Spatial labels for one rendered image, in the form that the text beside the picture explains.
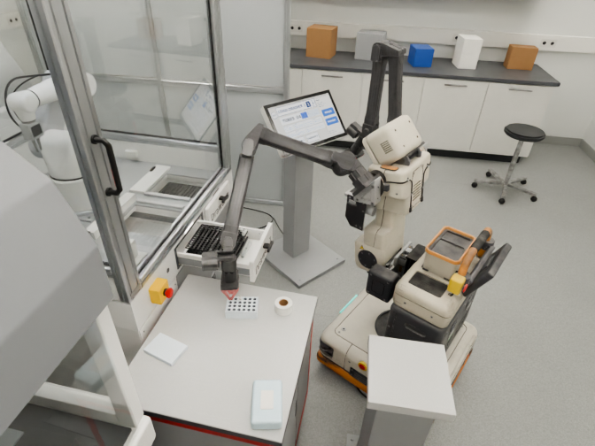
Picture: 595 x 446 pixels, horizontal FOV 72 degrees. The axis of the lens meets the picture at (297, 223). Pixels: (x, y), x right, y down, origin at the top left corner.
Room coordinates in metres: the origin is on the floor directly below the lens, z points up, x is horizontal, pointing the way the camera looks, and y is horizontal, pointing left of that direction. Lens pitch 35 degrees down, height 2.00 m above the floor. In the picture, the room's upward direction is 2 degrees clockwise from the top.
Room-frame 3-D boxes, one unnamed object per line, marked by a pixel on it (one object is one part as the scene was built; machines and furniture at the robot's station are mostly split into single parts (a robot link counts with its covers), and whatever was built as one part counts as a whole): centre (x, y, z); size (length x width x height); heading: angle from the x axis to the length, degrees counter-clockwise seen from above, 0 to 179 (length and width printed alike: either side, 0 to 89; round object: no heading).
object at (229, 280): (1.17, 0.25, 0.93); 0.10 x 0.07 x 0.07; 6
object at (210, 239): (1.42, 0.35, 0.87); 0.22 x 0.18 x 0.06; 79
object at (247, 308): (1.14, 0.21, 0.78); 0.12 x 0.08 x 0.04; 92
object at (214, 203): (1.75, 0.40, 0.87); 0.29 x 0.02 x 0.11; 169
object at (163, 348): (0.94, 0.46, 0.77); 0.13 x 0.09 x 0.02; 64
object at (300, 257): (2.39, -0.03, 0.51); 0.50 x 0.45 x 1.02; 42
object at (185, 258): (1.42, 0.36, 0.86); 0.40 x 0.26 x 0.06; 79
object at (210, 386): (0.98, 0.25, 0.38); 0.62 x 0.58 x 0.76; 169
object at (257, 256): (1.38, 0.15, 0.87); 0.29 x 0.02 x 0.11; 169
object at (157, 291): (1.12, 0.51, 0.88); 0.07 x 0.05 x 0.07; 169
